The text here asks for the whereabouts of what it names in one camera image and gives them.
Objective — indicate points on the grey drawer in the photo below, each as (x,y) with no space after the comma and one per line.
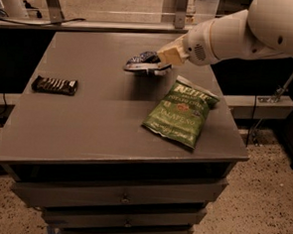
(179,229)
(123,217)
(108,193)

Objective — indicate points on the dark chocolate bar wrapper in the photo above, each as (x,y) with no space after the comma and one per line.
(54,85)

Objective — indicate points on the top grey drawer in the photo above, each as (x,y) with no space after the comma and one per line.
(108,193)

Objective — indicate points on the green jalapeno chip bag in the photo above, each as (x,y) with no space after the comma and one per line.
(181,115)

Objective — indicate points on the grey drawer cabinet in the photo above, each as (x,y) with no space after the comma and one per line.
(97,134)

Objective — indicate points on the bottom grey drawer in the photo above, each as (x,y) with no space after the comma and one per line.
(179,229)

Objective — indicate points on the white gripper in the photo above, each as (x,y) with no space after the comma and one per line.
(197,46)

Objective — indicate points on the middle grey drawer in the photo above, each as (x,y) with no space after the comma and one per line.
(123,217)

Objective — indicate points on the metal rail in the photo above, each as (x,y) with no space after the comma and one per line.
(79,25)

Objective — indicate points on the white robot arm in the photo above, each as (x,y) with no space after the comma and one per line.
(263,31)

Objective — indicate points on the blue chip bag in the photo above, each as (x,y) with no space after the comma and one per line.
(147,63)

